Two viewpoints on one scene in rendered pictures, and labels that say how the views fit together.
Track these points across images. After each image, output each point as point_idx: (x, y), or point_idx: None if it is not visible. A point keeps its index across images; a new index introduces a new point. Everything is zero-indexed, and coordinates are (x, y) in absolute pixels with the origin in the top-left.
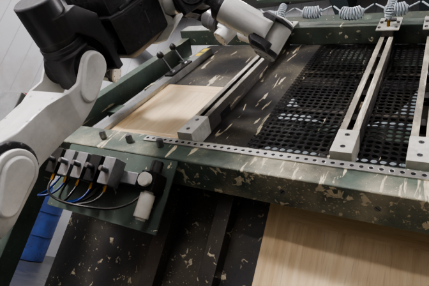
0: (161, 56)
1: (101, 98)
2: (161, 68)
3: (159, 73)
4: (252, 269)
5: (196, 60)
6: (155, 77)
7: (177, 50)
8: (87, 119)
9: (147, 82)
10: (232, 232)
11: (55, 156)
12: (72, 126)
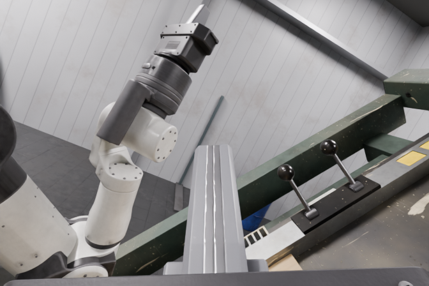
0: (286, 179)
1: (181, 226)
2: (320, 160)
3: (315, 169)
4: None
5: (396, 180)
6: (305, 177)
7: (366, 122)
8: (152, 258)
9: (286, 186)
10: None
11: None
12: None
